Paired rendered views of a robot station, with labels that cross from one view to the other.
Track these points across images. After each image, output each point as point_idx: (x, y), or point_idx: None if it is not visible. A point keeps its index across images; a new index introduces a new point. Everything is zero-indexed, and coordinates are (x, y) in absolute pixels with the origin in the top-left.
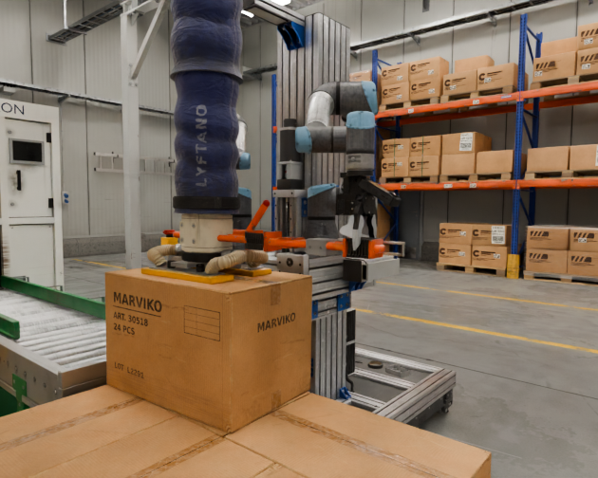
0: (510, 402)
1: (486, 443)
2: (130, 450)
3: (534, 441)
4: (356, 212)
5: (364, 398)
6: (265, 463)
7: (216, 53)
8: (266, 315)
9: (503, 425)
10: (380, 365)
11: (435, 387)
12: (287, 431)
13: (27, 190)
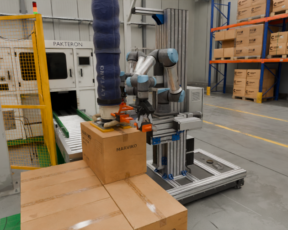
0: (278, 189)
1: (248, 205)
2: (74, 184)
3: (275, 209)
4: (138, 114)
5: (191, 176)
6: (107, 196)
7: (105, 45)
8: (120, 145)
9: (264, 199)
10: (211, 162)
11: (229, 176)
12: (124, 186)
13: (84, 76)
